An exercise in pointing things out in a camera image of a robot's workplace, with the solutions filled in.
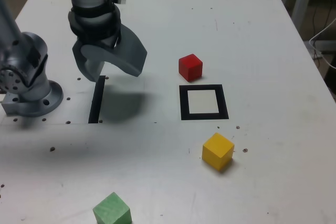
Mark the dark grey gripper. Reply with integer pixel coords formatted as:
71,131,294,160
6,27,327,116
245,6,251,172
72,24,148,82

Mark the red cube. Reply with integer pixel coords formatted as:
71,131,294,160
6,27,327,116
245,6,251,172
178,53,204,82

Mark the yellow cube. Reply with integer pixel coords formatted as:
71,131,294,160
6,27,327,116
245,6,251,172
201,132,235,173

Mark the green cube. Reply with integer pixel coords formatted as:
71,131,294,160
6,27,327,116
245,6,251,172
92,191,132,224

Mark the black tape square outline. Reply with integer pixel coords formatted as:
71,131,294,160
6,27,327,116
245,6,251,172
178,84,229,121

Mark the black tape strip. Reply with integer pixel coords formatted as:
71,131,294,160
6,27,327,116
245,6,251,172
88,75,106,124

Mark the white furniture base bar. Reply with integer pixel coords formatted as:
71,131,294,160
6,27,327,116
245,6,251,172
313,39,336,51

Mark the white cable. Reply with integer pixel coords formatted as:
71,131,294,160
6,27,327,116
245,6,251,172
309,18,336,69

